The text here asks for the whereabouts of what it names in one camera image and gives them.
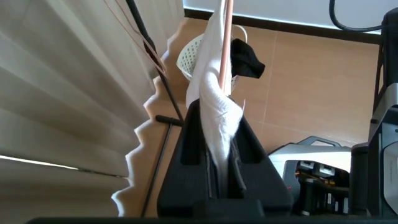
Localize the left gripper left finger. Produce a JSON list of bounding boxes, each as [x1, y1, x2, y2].
[[157, 98, 221, 218]]

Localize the white laundry basket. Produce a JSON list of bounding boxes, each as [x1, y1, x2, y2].
[[176, 24, 249, 93]]

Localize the white printed t-shirt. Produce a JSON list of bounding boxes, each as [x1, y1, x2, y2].
[[185, 0, 246, 195]]

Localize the pink clothes hanger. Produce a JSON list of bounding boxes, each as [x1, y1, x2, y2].
[[104, 0, 169, 79], [217, 0, 234, 93]]

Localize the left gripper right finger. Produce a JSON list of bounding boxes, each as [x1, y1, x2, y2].
[[228, 116, 294, 216]]

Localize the black shorts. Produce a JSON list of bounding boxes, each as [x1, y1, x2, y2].
[[230, 38, 266, 79]]

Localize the black clothes rack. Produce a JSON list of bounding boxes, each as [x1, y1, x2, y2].
[[126, 0, 185, 218]]

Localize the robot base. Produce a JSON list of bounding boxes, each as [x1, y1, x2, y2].
[[269, 83, 398, 218]]

